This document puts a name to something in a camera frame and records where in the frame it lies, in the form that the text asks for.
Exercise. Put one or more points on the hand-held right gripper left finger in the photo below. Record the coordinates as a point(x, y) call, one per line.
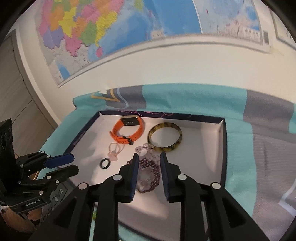
point(135, 176)

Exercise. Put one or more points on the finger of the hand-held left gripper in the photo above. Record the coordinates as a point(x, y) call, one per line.
point(67, 172)
point(59, 160)

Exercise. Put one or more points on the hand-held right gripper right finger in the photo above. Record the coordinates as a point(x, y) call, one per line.
point(163, 176)

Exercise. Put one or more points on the pink charm with loop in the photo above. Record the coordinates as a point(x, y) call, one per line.
point(113, 157)

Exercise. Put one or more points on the dark blue shallow box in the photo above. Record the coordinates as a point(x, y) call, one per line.
point(196, 150)

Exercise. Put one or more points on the tortoiseshell bangle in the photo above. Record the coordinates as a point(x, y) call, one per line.
point(179, 136)

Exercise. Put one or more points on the orange smartwatch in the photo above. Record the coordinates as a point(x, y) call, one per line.
point(116, 129)

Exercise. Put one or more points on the person's left hand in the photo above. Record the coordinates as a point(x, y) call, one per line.
point(34, 214)

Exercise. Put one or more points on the grey cabinet door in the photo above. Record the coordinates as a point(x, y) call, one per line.
point(20, 92)

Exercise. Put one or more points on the teal and grey printed blanket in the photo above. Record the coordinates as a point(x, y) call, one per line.
point(242, 139)

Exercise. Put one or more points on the clear tape strip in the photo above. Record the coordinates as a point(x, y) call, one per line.
point(276, 52)

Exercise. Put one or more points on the colourful wall map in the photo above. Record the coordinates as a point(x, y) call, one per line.
point(161, 18)

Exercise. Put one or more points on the white wall socket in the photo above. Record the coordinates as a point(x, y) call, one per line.
point(284, 32)

